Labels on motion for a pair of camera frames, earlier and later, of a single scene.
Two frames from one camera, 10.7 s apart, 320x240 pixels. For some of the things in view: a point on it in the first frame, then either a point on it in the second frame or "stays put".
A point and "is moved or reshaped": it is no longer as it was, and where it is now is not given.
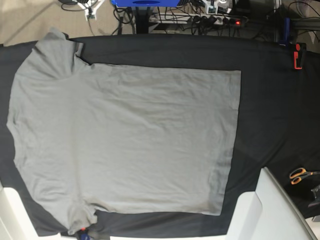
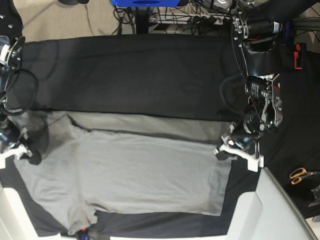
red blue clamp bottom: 84,234 stays put
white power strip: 197,18 stays put
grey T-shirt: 88,138 is moved or reshaped
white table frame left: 16,223 stays put
